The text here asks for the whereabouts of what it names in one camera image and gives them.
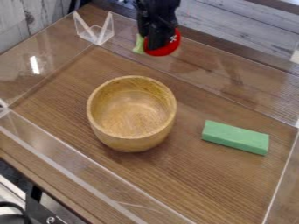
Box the green rectangular sponge block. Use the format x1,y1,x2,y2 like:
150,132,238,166
202,120,270,155

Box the black cable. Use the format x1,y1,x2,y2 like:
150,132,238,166
0,200,34,224

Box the clear acrylic corner bracket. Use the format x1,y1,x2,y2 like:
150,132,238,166
72,11,115,46

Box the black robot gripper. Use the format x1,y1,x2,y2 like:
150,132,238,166
134,0,182,51

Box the clear acrylic tray walls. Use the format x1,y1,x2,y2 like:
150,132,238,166
0,16,299,224

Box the light wooden bowl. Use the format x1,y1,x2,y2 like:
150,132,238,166
87,75,178,152

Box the black table leg clamp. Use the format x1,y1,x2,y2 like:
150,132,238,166
26,185,68,224

